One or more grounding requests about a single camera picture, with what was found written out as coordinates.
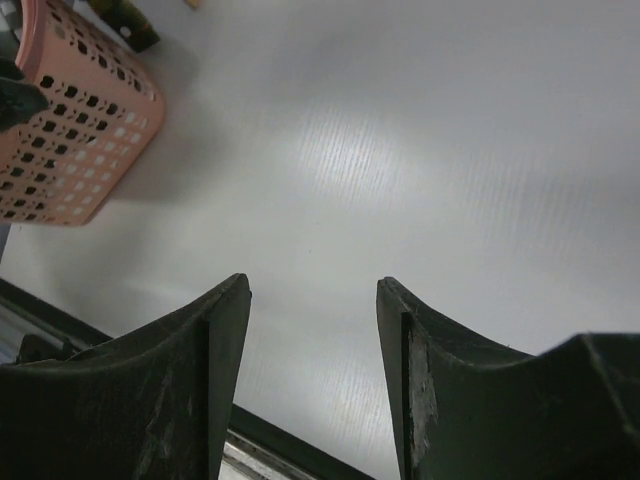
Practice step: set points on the yellow plaid shirt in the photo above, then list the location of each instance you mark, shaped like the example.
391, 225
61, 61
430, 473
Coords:
127, 21

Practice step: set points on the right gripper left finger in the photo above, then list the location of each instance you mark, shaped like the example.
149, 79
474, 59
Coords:
152, 404

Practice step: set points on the wooden clothes rack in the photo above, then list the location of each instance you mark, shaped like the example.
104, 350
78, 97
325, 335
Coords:
192, 2

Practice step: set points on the pink laundry basket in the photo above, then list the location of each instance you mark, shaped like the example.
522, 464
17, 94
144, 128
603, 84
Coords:
104, 109

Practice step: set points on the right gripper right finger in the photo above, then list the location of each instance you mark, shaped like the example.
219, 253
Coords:
466, 407

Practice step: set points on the aluminium frame base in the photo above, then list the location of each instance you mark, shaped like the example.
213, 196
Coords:
253, 449

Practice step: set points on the black white checkered shirt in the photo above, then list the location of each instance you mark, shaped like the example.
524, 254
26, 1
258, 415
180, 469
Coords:
11, 28

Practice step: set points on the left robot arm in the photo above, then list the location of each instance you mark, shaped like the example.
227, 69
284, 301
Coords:
20, 100

